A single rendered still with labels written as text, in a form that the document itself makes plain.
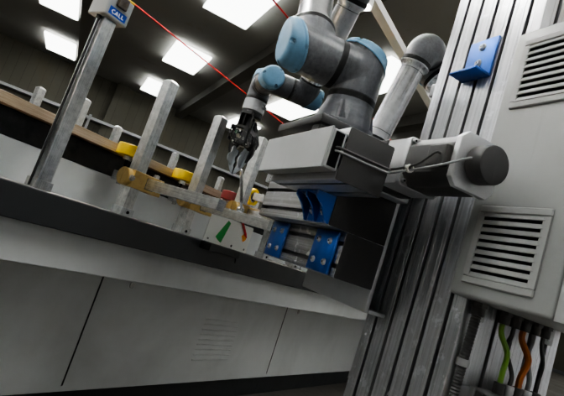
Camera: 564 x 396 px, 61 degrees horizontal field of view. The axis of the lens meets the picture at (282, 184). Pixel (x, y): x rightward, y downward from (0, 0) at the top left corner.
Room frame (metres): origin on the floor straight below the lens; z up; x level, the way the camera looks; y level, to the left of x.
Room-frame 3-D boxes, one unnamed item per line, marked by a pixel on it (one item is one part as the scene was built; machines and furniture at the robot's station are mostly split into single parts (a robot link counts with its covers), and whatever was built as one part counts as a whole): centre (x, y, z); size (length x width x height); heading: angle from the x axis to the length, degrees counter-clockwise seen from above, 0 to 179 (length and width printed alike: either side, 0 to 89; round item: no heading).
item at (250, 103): (1.57, 0.17, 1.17); 0.08 x 0.08 x 0.05
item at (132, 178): (1.40, 0.39, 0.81); 0.14 x 0.06 x 0.05; 146
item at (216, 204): (1.36, 0.31, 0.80); 0.44 x 0.03 x 0.04; 56
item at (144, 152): (1.38, 0.40, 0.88); 0.04 x 0.04 x 0.48; 56
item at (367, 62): (1.10, -0.09, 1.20); 0.13 x 0.12 x 0.14; 105
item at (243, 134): (1.56, 0.17, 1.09); 0.09 x 0.08 x 0.12; 166
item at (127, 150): (1.47, 0.48, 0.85); 0.08 x 0.08 x 0.11
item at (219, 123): (1.59, 0.26, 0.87); 0.04 x 0.04 x 0.48; 56
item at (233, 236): (1.75, 0.12, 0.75); 0.26 x 0.01 x 0.10; 146
